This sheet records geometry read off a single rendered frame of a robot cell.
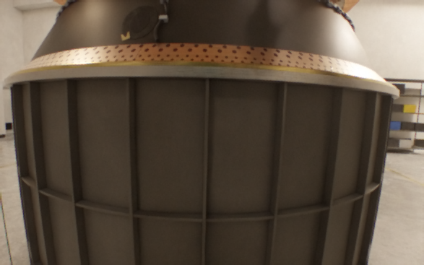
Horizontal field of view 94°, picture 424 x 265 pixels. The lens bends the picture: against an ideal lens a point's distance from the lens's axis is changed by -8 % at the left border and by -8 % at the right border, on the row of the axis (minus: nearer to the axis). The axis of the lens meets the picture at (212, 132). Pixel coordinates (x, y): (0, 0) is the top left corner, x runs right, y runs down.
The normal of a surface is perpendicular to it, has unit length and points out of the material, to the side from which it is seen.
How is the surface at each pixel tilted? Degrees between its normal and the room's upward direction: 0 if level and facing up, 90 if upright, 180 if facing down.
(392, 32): 90
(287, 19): 62
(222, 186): 90
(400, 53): 90
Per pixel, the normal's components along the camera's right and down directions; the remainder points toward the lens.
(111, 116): -0.22, 0.12
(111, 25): -0.22, -0.36
